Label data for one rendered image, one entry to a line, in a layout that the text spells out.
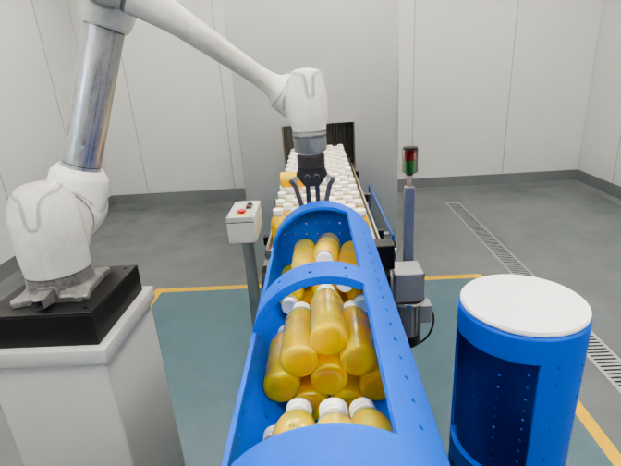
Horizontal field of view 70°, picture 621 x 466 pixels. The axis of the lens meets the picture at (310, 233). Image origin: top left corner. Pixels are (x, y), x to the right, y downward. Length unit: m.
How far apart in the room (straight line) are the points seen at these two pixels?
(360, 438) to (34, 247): 0.91
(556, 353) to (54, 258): 1.14
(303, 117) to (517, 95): 5.06
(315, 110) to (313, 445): 0.84
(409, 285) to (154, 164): 4.83
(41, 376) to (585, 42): 6.09
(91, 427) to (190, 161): 4.85
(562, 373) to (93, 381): 1.07
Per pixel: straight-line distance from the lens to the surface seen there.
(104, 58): 1.32
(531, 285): 1.23
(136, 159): 6.15
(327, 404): 0.63
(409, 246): 1.91
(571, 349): 1.10
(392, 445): 0.49
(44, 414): 1.36
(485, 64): 5.91
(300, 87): 1.14
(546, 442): 1.23
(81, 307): 1.17
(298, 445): 0.48
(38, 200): 1.19
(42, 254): 1.20
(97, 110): 1.33
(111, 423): 1.30
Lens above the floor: 1.58
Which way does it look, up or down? 21 degrees down
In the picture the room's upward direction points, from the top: 4 degrees counter-clockwise
